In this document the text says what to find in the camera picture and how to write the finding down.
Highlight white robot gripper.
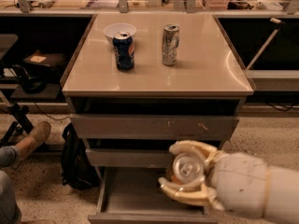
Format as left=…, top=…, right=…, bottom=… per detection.
left=158, top=140, right=269, bottom=219

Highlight orange soda can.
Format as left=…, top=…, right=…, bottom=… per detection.
left=165, top=152, right=206, bottom=187

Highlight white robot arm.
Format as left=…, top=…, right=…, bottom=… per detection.
left=158, top=140, right=299, bottom=224

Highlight bottom open grey drawer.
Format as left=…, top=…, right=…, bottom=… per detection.
left=88, top=167, right=218, bottom=224

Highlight middle grey drawer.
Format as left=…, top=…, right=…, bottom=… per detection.
left=86, top=148, right=172, bottom=168

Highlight grey drawer cabinet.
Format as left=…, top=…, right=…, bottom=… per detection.
left=59, top=12, right=256, bottom=224

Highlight top grey drawer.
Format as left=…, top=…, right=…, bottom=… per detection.
left=70, top=114, right=238, bottom=141

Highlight silver tall can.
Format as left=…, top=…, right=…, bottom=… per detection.
left=162, top=23, right=179, bottom=66

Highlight blue Pepsi can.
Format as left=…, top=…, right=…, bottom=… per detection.
left=112, top=32, right=135, bottom=71

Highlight black backpack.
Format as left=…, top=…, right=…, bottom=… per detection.
left=61, top=123, right=100, bottom=190

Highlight brown shoe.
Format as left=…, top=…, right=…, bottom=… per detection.
left=16, top=121, right=51, bottom=160

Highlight white bowl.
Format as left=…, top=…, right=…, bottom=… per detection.
left=104, top=23, right=136, bottom=45

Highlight dark box with label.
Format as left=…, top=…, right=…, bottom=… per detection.
left=22, top=50, right=67, bottom=68

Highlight black headphones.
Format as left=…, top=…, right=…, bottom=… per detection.
left=13, top=64, right=46, bottom=94

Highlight black chair base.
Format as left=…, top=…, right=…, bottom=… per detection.
left=0, top=104, right=34, bottom=147

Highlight person's leg in jeans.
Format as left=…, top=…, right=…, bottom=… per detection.
left=0, top=137, right=35, bottom=224

